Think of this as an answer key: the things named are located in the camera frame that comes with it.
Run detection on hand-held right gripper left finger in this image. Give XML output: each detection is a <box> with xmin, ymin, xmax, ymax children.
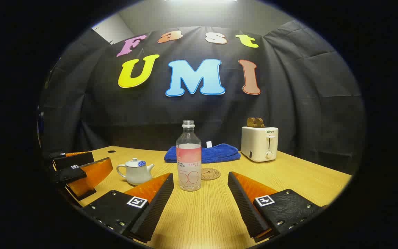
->
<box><xmin>82</xmin><ymin>172</ymin><xmax>174</xmax><ymax>243</ymax></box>

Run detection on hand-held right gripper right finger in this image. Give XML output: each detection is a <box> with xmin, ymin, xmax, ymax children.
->
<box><xmin>227</xmin><ymin>171</ymin><xmax>327</xmax><ymax>243</ymax></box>

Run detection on round wooden coaster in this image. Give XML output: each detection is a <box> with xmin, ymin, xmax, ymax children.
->
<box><xmin>201</xmin><ymin>168</ymin><xmax>221</xmax><ymax>181</ymax></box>

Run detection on clear pink-label water bottle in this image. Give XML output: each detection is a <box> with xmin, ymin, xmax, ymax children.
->
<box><xmin>176</xmin><ymin>120</ymin><xmax>202</xmax><ymax>192</ymax></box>

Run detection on blue towel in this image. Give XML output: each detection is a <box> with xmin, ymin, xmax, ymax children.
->
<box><xmin>164</xmin><ymin>141</ymin><xmax>241</xmax><ymax>164</ymax></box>

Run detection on cream toaster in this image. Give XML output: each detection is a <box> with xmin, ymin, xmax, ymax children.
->
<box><xmin>240</xmin><ymin>126</ymin><xmax>279</xmax><ymax>163</ymax></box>

